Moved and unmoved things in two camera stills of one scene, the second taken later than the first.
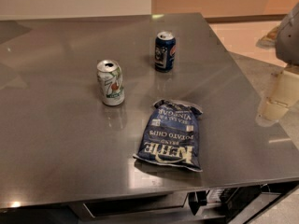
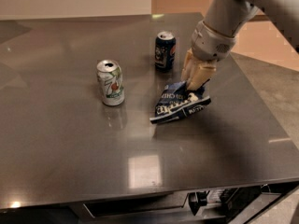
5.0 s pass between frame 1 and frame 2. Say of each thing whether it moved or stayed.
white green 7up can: stayed
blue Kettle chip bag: moved
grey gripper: moved
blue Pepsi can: stayed
